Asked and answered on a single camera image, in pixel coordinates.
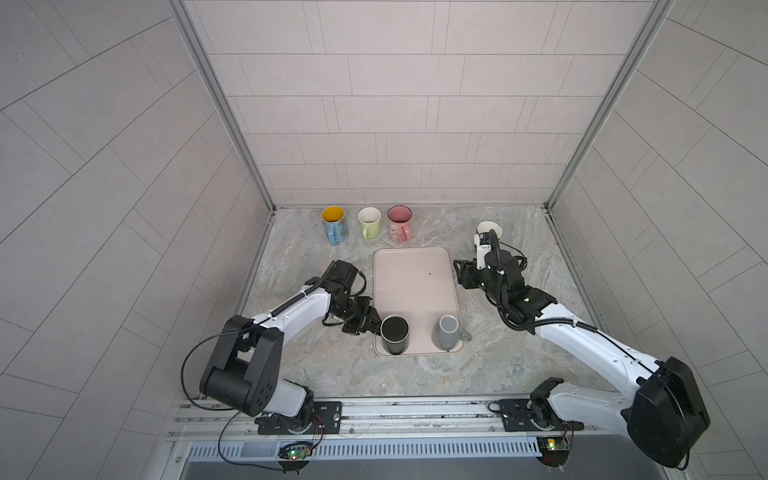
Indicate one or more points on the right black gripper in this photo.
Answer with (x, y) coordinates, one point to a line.
(467, 269)

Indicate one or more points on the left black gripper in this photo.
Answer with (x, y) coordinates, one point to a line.
(362, 323)

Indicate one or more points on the black mug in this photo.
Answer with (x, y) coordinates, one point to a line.
(394, 331)

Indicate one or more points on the dark green mug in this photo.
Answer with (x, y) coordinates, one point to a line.
(488, 226)

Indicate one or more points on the pink mug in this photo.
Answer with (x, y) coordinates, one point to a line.
(400, 217)

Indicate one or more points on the light green mug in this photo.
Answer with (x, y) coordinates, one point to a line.
(370, 222)

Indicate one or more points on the blue butterfly mug yellow inside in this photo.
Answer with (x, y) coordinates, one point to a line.
(335, 226)

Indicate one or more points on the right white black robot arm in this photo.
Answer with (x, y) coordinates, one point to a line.
(656, 403)

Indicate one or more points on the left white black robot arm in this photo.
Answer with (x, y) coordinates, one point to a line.
(243, 369)

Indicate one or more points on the grey mug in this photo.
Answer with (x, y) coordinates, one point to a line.
(448, 332)

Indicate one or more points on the beige rectangular tray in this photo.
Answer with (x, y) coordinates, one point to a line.
(419, 285)

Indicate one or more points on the left controller circuit board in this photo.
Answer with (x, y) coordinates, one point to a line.
(293, 457)

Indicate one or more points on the controller circuit board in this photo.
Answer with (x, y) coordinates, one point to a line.
(555, 451)
(293, 457)

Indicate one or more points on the right controller circuit board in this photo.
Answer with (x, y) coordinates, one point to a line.
(555, 451)

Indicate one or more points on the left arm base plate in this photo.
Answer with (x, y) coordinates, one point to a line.
(324, 416)

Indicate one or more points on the aluminium mounting rail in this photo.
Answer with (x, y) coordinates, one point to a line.
(404, 426)

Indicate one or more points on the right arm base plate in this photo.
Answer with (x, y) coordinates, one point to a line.
(526, 415)

